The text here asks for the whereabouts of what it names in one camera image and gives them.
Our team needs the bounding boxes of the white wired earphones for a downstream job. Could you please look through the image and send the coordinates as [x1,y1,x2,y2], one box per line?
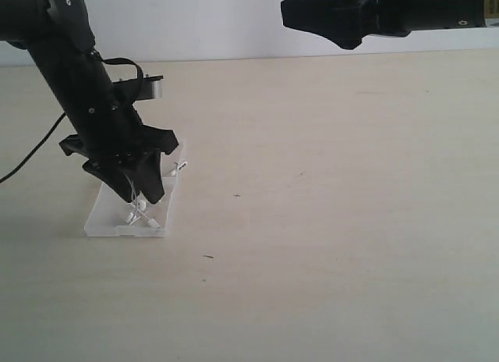
[126,160,188,235]

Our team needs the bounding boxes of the clear plastic hinged case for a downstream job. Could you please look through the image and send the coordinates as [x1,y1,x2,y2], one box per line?
[84,140,188,238]

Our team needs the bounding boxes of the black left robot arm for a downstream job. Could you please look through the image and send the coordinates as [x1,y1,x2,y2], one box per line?
[1,0,179,204]

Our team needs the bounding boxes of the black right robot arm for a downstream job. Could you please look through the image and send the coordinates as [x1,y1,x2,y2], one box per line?
[281,0,498,50]

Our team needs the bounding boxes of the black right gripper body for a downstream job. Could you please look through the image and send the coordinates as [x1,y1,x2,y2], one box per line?
[350,0,444,39]

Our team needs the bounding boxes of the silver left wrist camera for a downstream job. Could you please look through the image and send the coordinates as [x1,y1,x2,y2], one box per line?
[112,75,164,101]

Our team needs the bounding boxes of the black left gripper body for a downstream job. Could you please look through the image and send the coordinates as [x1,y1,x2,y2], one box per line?
[59,104,179,180]

